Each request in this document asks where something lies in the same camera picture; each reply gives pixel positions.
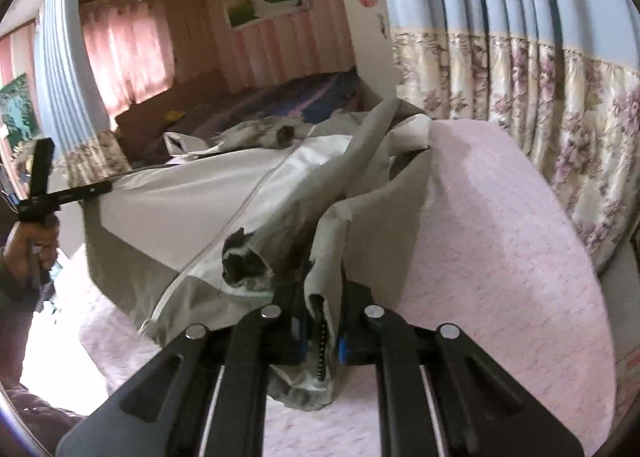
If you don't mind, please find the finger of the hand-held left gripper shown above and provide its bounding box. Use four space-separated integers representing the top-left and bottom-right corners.
47 180 114 208

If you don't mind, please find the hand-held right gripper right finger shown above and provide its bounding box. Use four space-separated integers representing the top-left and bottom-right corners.
337 281 586 457

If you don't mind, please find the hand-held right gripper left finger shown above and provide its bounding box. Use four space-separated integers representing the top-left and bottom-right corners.
55 286 314 457

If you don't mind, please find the grey and white jacket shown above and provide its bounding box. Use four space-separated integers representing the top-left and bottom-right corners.
82 100 441 413

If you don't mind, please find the person's left forearm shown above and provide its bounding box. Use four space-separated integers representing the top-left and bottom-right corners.
0 259 50 388

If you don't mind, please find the person's left hand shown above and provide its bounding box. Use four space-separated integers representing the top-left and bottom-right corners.
2 214 61 284

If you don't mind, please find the dark sofa bed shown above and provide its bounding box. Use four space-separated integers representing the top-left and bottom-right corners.
114 68 228 163

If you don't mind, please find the blue floral curtain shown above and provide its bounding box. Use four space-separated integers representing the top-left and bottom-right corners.
32 0 132 175
375 0 640 273

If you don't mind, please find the pink window curtain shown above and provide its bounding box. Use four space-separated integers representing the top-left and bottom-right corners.
80 0 177 114

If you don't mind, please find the floral bed sheet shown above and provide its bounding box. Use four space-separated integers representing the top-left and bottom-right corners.
20 118 618 457

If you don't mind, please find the person's dark clothing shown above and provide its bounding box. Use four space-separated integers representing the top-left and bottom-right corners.
0 382 88 457

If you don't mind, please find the striped blue pink blanket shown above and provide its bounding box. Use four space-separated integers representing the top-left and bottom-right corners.
235 70 362 124

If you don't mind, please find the white wardrobe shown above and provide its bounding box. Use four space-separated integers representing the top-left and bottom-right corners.
330 0 401 84

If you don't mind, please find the green landscape wall poster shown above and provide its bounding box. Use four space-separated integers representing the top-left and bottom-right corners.
0 71 42 150

